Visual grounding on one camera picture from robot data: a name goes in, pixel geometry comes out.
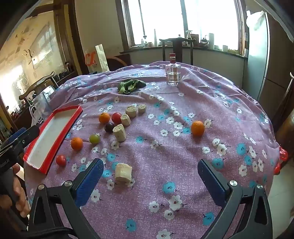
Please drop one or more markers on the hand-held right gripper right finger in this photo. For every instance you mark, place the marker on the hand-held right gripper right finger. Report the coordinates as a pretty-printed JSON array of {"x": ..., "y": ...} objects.
[{"x": 213, "y": 183}]

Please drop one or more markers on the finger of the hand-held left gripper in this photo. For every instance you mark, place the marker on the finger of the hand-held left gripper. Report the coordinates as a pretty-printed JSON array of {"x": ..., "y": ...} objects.
[
  {"x": 16, "y": 134},
  {"x": 28, "y": 136}
]

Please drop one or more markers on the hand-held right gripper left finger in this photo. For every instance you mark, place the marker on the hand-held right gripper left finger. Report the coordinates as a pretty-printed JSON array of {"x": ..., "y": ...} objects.
[{"x": 90, "y": 181}]

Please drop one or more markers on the red rimmed white tray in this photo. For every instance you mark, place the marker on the red rimmed white tray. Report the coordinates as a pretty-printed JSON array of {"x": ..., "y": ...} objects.
[{"x": 52, "y": 133}]

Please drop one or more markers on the beige corn cob piece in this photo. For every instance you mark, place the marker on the beige corn cob piece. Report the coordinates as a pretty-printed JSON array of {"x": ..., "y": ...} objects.
[
  {"x": 119, "y": 132},
  {"x": 131, "y": 111},
  {"x": 125, "y": 120},
  {"x": 141, "y": 108},
  {"x": 123, "y": 172}
]

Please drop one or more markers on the red tomato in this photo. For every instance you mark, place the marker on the red tomato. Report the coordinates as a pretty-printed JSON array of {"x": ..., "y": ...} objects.
[
  {"x": 116, "y": 118},
  {"x": 61, "y": 160}
]

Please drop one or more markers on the orange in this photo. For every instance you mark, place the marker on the orange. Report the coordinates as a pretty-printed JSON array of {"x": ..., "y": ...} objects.
[
  {"x": 197, "y": 128},
  {"x": 104, "y": 118},
  {"x": 77, "y": 143}
]

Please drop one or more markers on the green tomato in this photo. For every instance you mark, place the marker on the green tomato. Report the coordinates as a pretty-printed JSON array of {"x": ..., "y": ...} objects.
[{"x": 94, "y": 139}]

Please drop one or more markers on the person's left hand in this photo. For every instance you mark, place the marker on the person's left hand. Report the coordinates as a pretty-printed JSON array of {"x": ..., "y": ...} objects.
[{"x": 21, "y": 195}]

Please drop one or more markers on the clear glass mug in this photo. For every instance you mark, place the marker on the clear glass mug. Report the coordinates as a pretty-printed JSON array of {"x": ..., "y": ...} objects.
[{"x": 42, "y": 103}]

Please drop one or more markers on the wooden chair with curved top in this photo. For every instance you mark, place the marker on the wooden chair with curved top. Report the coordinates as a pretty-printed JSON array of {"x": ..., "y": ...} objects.
[{"x": 36, "y": 85}]

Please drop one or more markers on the dark purple tomato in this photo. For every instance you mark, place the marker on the dark purple tomato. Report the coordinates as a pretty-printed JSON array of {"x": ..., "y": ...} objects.
[{"x": 109, "y": 127}]

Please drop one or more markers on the purple floral tablecloth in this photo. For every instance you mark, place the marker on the purple floral tablecloth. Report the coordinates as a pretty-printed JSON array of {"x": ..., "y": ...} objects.
[{"x": 160, "y": 142}]

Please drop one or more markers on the red plastic bag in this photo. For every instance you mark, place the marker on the red plastic bag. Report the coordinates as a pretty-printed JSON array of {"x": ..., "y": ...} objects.
[{"x": 283, "y": 154}]

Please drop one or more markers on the white bag with orange print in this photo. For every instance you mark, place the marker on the white bag with orange print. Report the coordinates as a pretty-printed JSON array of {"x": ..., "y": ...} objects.
[{"x": 90, "y": 62}]

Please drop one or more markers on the green leafy vegetable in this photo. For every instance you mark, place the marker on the green leafy vegetable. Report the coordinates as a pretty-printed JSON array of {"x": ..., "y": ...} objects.
[{"x": 131, "y": 86}]

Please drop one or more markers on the white paper bag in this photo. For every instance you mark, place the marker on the white paper bag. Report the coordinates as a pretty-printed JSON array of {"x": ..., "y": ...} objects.
[{"x": 102, "y": 57}]

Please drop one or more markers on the glass bottle with red cap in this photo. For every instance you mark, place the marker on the glass bottle with red cap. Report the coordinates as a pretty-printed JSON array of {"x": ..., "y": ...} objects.
[{"x": 173, "y": 71}]

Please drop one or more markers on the dark wooden cabinet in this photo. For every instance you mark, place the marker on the dark wooden cabinet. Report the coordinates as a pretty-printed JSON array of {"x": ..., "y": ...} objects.
[{"x": 125, "y": 58}]

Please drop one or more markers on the silver refrigerator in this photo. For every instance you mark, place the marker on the silver refrigerator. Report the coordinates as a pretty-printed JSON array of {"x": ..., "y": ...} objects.
[{"x": 257, "y": 57}]

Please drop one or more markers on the white paper roll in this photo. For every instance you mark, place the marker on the white paper roll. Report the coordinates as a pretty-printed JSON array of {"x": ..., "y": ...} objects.
[{"x": 211, "y": 41}]

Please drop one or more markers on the dark wooden chair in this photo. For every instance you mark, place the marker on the dark wooden chair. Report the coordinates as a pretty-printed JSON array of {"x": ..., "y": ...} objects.
[{"x": 176, "y": 46}]

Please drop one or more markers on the metal teapot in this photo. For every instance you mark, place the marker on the metal teapot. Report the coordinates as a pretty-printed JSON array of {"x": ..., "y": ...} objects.
[{"x": 204, "y": 41}]

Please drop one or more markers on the spray bottle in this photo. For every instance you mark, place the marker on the spray bottle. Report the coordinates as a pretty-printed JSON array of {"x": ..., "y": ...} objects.
[{"x": 188, "y": 35}]

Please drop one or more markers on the white plastic bag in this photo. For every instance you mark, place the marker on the white plastic bag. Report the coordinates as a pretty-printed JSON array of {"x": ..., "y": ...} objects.
[{"x": 255, "y": 17}]

